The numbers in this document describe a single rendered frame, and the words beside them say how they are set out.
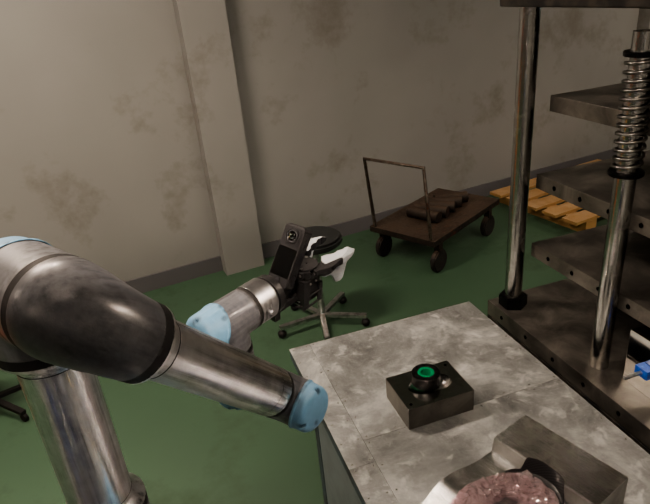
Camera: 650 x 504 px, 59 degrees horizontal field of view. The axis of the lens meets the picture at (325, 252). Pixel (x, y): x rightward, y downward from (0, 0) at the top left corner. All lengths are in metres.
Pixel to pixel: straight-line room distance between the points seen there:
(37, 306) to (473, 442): 1.23
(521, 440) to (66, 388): 1.05
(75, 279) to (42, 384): 0.18
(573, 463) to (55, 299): 1.16
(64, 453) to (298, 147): 3.73
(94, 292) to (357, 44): 3.99
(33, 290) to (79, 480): 0.31
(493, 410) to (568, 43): 4.51
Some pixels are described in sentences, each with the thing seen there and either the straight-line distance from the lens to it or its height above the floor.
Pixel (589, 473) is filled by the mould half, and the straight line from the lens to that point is 1.44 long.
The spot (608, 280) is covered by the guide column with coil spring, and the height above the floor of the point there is 1.09.
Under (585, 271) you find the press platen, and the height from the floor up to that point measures 1.04.
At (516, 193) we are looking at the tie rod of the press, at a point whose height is 1.23.
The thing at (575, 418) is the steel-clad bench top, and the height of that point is 0.80.
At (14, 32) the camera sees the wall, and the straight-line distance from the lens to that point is 3.93.
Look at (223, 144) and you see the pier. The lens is 4.04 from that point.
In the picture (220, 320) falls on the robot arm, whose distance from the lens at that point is 0.90.
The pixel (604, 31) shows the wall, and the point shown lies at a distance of 6.15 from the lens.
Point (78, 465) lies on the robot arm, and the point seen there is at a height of 1.39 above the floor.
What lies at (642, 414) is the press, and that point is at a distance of 1.83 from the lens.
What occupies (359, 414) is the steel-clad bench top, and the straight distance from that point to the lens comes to 1.69.
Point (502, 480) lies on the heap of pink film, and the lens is 1.41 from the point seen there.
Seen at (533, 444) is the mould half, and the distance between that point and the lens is 1.48.
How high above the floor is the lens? 1.92
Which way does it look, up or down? 25 degrees down
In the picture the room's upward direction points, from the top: 6 degrees counter-clockwise
